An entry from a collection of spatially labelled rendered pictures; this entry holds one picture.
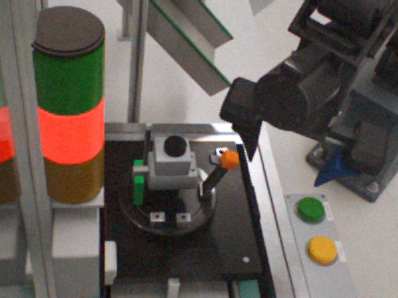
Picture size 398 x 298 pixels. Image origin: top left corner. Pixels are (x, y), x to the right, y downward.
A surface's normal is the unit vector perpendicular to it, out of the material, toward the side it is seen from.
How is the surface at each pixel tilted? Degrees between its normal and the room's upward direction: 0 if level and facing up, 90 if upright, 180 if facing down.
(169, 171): 90
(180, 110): 0
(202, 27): 90
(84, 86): 90
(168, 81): 0
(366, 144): 3
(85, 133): 90
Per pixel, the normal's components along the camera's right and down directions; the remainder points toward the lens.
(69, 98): 0.21, 0.75
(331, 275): 0.13, -0.66
